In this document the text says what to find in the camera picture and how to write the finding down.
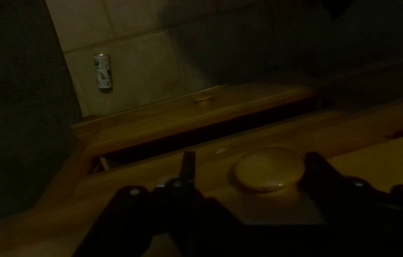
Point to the small white can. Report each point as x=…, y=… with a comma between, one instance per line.
x=103, y=72

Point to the wooden dresser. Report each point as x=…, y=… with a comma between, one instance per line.
x=116, y=190

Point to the wooden drawer with large knob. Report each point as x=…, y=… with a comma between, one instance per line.
x=267, y=169

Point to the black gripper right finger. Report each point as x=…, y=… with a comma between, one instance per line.
x=362, y=209

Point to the wooden drawer with small knob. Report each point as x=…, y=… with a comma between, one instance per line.
x=187, y=119

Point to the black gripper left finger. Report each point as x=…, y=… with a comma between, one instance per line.
x=163, y=219

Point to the dark floor rug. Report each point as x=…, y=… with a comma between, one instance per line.
x=16, y=109

